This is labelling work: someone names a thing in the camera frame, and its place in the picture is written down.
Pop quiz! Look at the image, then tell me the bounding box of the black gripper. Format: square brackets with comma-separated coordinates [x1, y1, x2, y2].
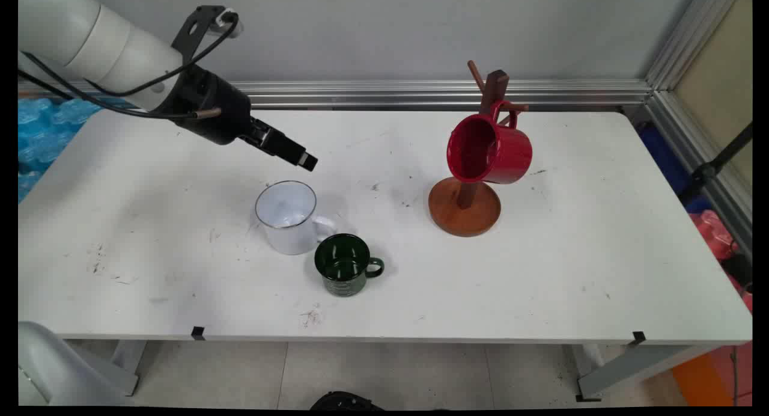
[157, 64, 318, 173]

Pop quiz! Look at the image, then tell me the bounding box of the red ceramic mug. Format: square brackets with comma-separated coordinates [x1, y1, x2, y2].
[446, 100, 533, 185]

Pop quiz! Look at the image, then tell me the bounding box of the grey rounded robot base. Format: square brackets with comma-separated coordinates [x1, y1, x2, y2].
[18, 320, 130, 407]

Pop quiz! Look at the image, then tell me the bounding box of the white enamel mug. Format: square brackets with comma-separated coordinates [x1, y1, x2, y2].
[254, 180, 338, 256]

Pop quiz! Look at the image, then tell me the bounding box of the dark green enamel mug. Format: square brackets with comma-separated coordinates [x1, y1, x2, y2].
[314, 233, 385, 298]

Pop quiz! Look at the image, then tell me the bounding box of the brown wooden mug tree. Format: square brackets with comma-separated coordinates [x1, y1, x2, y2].
[428, 60, 530, 238]

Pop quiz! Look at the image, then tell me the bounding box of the blue bubble wrap sheet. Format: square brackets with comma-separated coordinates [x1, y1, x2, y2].
[18, 97, 130, 203]

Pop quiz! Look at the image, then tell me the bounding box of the grey table leg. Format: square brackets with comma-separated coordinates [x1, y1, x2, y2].
[78, 340, 148, 397]
[562, 344, 719, 403]

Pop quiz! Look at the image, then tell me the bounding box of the black object on floor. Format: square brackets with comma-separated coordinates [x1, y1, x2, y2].
[309, 391, 385, 411]

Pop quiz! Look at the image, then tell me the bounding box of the blue plastic crate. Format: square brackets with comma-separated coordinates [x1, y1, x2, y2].
[639, 124, 713, 215]

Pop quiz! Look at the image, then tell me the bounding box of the black tripod stand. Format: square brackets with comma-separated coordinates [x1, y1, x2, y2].
[678, 123, 753, 206]

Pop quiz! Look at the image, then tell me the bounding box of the red plastic bag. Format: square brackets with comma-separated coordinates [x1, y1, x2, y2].
[688, 210, 753, 313]

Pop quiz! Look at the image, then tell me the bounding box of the orange box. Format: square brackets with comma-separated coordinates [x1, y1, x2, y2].
[671, 343, 753, 408]

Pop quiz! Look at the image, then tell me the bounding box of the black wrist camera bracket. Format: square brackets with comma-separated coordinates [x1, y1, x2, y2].
[171, 5, 244, 62]

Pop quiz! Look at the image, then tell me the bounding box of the aluminium rail behind table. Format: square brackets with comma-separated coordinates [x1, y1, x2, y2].
[18, 79, 652, 110]

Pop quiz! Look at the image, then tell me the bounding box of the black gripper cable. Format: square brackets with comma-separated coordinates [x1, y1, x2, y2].
[18, 50, 199, 120]

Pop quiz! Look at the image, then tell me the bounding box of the aluminium corner frame post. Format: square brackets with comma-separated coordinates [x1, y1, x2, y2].
[644, 0, 753, 254]

